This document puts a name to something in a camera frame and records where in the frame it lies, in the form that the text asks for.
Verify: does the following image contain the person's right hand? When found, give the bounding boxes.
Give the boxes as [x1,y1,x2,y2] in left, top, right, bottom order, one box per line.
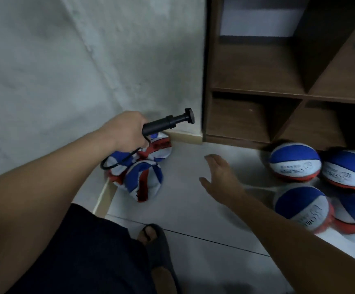
[199,154,247,209]

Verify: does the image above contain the person's right forearm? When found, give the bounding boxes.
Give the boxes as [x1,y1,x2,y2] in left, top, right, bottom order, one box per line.
[229,192,355,294]

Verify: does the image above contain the black hand pump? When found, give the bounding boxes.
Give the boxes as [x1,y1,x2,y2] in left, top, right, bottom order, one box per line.
[99,107,196,172]

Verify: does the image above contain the person's left forearm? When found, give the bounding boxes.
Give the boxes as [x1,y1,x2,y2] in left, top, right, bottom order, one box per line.
[0,131,120,294]

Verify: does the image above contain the brown wooden cubby shelf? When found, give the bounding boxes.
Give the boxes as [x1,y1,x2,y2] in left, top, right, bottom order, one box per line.
[202,0,355,154]

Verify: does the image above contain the person's left foot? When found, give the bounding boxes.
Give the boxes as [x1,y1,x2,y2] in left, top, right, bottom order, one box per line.
[140,227,177,294]

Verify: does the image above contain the person's left hand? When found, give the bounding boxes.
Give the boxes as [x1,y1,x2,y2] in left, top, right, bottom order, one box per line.
[99,111,151,152]

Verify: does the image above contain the black sandal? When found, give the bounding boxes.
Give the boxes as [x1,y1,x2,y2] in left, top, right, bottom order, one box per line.
[136,223,181,294]

